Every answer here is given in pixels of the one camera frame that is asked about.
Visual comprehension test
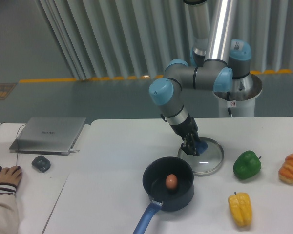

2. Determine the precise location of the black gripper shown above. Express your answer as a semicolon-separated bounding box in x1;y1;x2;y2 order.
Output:
170;116;200;156

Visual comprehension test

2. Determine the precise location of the glass pot lid blue knob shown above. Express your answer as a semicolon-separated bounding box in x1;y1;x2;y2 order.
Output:
177;137;224;176

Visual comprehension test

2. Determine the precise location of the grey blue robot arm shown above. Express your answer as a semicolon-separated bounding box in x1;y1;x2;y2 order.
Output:
149;0;251;156

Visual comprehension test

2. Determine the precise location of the striped cream sleeve forearm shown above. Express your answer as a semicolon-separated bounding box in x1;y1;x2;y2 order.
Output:
0;183;19;234

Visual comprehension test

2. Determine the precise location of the person's hand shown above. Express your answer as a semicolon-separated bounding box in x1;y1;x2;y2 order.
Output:
0;166;22;188

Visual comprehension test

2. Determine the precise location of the brown egg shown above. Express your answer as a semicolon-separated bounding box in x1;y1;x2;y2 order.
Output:
165;174;178;190

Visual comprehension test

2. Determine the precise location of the dark blue saucepan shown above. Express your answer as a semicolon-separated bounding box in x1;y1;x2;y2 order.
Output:
133;156;194;234

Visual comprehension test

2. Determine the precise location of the green bell pepper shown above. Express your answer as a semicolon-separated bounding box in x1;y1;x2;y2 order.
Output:
233;150;262;180

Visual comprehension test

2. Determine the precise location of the yellow bell pepper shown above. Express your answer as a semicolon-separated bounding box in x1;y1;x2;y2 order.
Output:
228;192;252;227

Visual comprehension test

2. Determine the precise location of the orange croissant bread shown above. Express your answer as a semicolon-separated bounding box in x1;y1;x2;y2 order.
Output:
278;153;293;184

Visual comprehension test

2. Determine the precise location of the silver laptop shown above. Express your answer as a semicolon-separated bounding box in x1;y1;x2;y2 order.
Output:
9;117;86;155

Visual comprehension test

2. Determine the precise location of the dark earbuds case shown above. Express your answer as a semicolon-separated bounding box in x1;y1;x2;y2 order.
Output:
31;155;51;173

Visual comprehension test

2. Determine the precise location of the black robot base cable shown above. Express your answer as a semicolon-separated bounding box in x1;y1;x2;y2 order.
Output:
226;91;234;118

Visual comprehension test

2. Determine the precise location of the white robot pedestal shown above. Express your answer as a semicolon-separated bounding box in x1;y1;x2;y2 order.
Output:
214;73;262;117

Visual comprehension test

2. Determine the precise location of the black mouse cable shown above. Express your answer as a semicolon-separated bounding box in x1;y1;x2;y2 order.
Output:
15;123;27;168

